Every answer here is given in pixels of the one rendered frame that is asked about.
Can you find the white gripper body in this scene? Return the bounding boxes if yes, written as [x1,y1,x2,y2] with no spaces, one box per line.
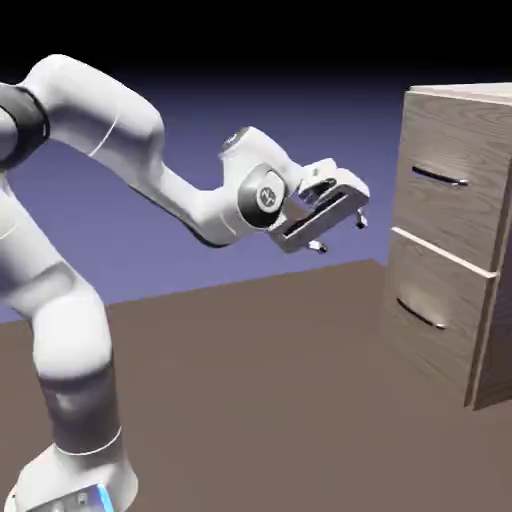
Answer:
[268,167,371,255]

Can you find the wood drawer front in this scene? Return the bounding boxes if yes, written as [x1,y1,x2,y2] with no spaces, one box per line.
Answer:
[390,90,512,273]
[379,226,498,408]

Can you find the light wood cabinet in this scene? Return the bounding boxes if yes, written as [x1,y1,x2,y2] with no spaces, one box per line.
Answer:
[379,82,512,412]

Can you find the curved metal drawer handle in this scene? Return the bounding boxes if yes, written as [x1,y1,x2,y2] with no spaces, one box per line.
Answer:
[410,165,470,188]
[394,296,448,331]

